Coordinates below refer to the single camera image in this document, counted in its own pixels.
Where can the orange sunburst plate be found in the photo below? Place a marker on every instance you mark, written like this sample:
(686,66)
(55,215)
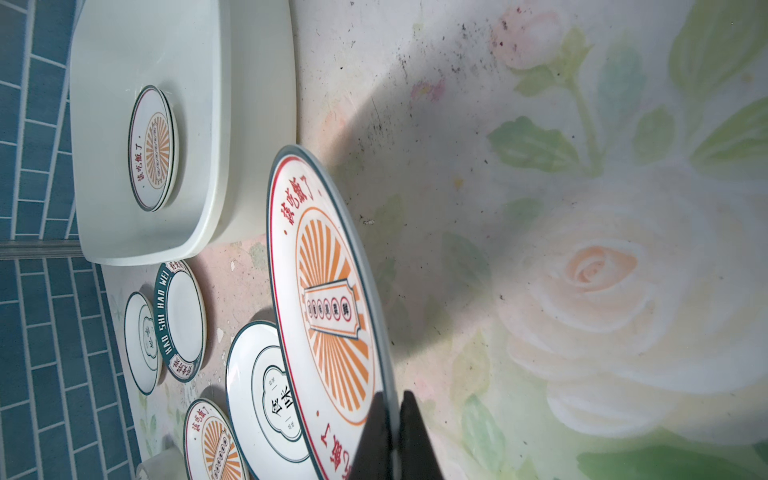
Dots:
(330,318)
(150,149)
(209,446)

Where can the white plastic bin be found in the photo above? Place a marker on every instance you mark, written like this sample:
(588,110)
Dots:
(228,69)

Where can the green rim plate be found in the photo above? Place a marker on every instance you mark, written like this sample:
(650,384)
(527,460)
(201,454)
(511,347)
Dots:
(180,320)
(175,162)

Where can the white clover plate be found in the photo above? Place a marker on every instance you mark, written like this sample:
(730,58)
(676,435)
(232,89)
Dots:
(261,405)
(141,343)

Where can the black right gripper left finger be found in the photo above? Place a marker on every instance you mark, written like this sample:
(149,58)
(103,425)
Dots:
(372,460)

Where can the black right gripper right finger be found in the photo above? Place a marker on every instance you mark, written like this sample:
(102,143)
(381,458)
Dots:
(418,460)

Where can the white clover plate centre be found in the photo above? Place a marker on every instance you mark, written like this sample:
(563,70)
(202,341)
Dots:
(261,405)

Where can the white clover plate left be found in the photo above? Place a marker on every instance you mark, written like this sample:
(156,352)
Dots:
(141,343)

